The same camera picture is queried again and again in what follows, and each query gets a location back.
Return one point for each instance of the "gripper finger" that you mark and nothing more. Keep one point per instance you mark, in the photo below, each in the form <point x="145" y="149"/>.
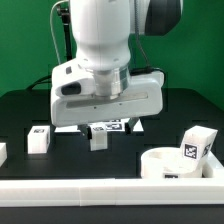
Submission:
<point x="86" y="130"/>
<point x="129" y="125"/>

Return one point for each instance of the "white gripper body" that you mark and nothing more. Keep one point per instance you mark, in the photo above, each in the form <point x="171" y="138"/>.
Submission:
<point x="143" y="97"/>

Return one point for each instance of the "white round stool seat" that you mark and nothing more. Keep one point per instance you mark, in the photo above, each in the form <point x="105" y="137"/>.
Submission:
<point x="167" y="162"/>

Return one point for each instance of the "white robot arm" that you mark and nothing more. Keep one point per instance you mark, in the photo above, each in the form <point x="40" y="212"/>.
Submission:
<point x="97" y="84"/>

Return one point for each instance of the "white sheet with tags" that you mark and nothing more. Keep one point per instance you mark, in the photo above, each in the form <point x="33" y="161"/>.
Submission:
<point x="111" y="126"/>

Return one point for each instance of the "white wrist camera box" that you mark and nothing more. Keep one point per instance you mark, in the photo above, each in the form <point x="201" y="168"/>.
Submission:
<point x="69" y="79"/>

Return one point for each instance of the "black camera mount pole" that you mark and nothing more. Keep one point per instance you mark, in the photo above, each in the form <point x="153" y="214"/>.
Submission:
<point x="64" y="13"/>

